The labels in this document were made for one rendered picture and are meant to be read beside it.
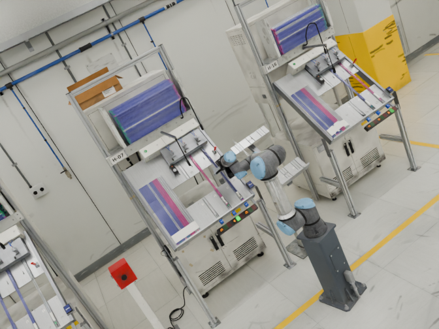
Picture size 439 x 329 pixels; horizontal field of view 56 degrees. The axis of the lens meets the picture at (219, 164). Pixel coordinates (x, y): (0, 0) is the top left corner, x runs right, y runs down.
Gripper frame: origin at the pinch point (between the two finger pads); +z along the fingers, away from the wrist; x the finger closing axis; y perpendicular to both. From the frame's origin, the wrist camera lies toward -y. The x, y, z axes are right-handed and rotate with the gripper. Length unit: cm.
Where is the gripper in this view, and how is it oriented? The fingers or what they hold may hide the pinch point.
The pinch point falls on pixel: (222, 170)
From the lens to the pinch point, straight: 299.8
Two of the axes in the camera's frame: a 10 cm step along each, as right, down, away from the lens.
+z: -1.7, 2.3, 9.6
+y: -5.6, -8.2, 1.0
